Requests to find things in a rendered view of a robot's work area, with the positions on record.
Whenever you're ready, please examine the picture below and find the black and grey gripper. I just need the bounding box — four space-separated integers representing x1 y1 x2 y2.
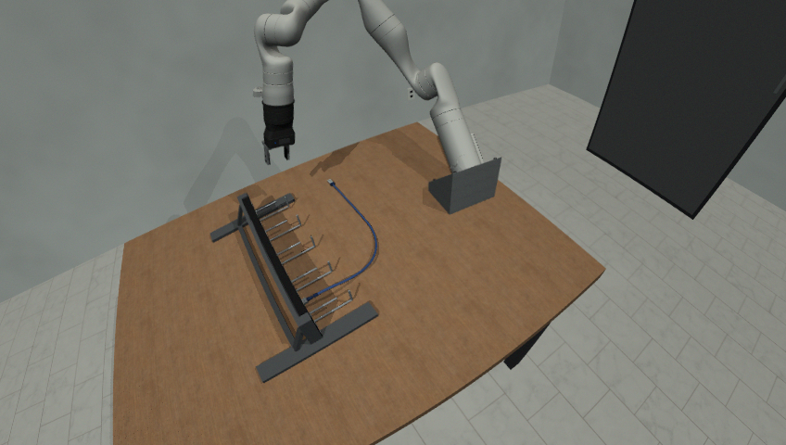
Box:
253 82 295 165

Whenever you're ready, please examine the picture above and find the blue cable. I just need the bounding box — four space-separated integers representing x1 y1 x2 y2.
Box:
312 184 377 298

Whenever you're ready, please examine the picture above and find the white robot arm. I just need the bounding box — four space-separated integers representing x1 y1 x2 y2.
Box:
254 0 484 173

